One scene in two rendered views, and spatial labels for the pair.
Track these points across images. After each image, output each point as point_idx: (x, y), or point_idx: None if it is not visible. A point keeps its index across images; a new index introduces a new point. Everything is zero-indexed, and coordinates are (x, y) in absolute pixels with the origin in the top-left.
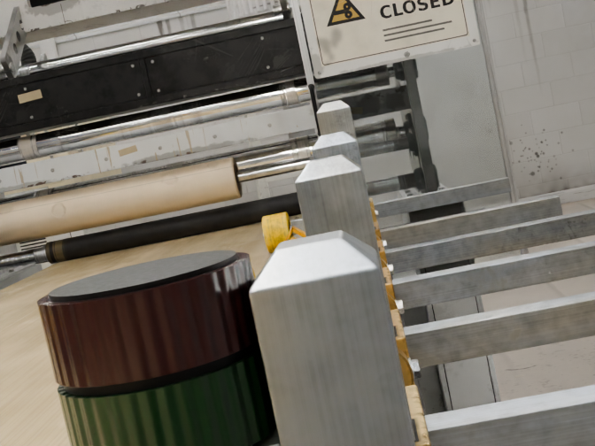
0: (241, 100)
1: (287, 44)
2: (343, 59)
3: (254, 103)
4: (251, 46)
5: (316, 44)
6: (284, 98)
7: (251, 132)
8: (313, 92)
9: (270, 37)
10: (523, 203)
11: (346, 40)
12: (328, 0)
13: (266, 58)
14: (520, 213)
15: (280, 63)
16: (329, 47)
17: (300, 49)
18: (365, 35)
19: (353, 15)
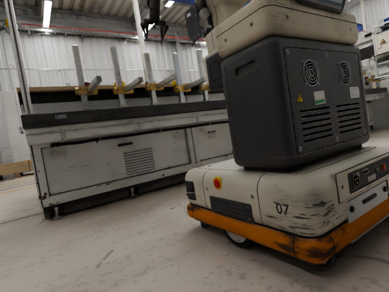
0: (363, 59)
1: (372, 49)
2: (382, 50)
3: (366, 60)
4: (366, 50)
5: (377, 48)
6: (371, 58)
7: (364, 65)
8: (374, 57)
9: (369, 48)
10: (366, 66)
11: (383, 47)
12: (380, 40)
13: (368, 52)
14: (365, 68)
15: (370, 53)
16: (380, 48)
17: (374, 50)
18: (386, 46)
19: (385, 42)
